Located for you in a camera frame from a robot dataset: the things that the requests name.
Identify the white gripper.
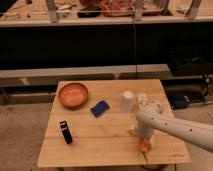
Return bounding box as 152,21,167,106
128,121,156,151

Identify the orange pepper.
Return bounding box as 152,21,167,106
139,139,151,152

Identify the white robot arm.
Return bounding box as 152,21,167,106
128,101,213,153

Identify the orange ceramic bowl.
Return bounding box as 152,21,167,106
58,83,88,108

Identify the small clear bottle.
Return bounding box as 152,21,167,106
137,93,148,109

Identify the black bag with blue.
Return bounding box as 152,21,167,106
170,94,189,109

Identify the blue sponge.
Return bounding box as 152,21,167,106
90,100,110,117

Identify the wooden table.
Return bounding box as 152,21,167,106
38,79,190,168

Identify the black rectangular block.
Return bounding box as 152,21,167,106
60,121,73,144

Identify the long wooden bench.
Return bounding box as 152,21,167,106
0,64,172,87

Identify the cluttered upper shelf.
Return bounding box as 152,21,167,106
0,0,213,28

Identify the hanging black cable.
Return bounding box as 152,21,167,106
133,16,139,80

